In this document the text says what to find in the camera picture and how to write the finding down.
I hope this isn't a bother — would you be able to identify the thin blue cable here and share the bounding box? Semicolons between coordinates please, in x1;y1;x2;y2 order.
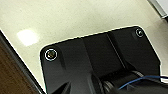
118;74;168;91

